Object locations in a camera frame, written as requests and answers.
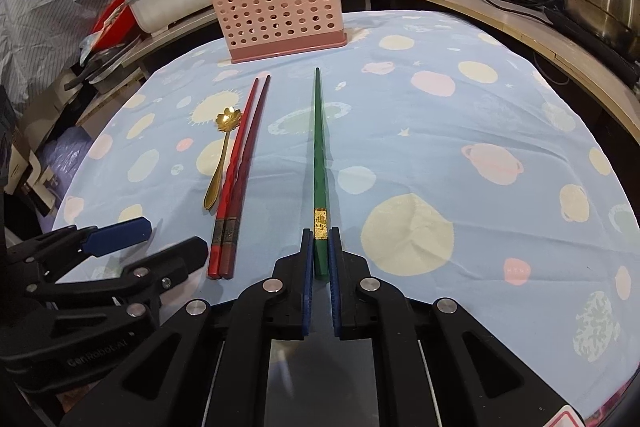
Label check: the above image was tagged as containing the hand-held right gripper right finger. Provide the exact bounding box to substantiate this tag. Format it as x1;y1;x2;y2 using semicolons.
327;227;583;427

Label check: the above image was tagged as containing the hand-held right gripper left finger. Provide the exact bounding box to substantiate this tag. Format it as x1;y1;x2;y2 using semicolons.
60;227;316;427

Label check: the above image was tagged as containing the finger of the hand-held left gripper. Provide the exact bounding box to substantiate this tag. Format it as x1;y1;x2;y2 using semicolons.
10;217;152;280
25;236;209;308

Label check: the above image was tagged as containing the dark red chopstick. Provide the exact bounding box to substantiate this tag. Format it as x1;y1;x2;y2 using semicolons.
220;74;272;280

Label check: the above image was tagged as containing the green chopstick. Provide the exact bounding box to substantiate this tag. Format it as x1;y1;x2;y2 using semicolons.
311;67;332;282

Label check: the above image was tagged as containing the pink perforated utensil holder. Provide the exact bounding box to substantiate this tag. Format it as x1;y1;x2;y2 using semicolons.
206;0;349;64

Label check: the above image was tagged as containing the purple plastic bag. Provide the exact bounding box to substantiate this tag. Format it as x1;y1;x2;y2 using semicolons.
40;127;96;168

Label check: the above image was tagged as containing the gold flower spoon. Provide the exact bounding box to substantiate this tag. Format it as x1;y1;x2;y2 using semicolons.
202;105;242;212

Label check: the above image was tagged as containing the blue planet print tablecloth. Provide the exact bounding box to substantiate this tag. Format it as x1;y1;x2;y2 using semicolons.
50;9;640;413

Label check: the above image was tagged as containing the red plastic basin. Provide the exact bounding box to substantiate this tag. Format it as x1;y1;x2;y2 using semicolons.
90;0;138;48

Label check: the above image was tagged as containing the black induction cooker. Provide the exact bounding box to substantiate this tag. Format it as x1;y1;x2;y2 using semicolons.
542;7;640;88

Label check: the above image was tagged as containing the black power cable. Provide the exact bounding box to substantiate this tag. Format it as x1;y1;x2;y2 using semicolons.
477;0;551;25

